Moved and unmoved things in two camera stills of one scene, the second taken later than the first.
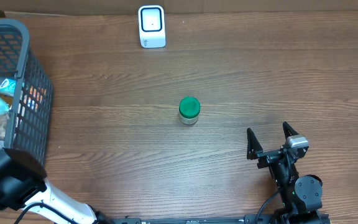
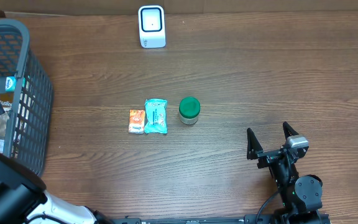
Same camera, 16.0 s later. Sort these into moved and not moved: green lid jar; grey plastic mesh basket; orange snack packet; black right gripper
Moved: orange snack packet
Not moved: green lid jar; grey plastic mesh basket; black right gripper
